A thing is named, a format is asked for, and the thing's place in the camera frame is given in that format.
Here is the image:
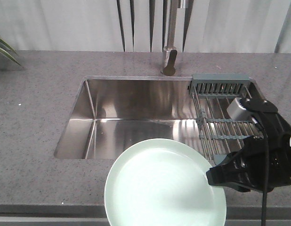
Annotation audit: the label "stainless steel sink basin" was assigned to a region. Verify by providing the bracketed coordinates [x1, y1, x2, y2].
[54, 77, 208, 160]

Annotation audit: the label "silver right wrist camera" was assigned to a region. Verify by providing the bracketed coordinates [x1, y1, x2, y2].
[226, 97, 278, 122]

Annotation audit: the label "light green round plate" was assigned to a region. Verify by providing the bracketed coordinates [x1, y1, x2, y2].
[104, 138, 226, 226]

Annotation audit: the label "green plant leaves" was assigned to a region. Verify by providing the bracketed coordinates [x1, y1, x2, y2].
[0, 38, 21, 66]

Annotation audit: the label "black camera cable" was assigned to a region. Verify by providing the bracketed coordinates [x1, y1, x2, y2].
[250, 116, 270, 226]

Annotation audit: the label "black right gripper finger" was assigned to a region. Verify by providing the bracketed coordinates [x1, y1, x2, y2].
[206, 152, 244, 186]

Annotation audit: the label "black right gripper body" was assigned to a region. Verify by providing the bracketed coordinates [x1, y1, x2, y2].
[228, 112, 291, 192]

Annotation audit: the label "white pleated curtain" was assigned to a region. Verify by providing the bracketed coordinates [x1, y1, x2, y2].
[0, 0, 291, 53]

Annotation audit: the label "stainless steel faucet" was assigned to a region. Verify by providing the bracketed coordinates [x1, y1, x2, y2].
[161, 0, 189, 76]

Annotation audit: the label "grey roll-up drying rack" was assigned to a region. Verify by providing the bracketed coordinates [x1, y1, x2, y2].
[188, 73, 262, 165]

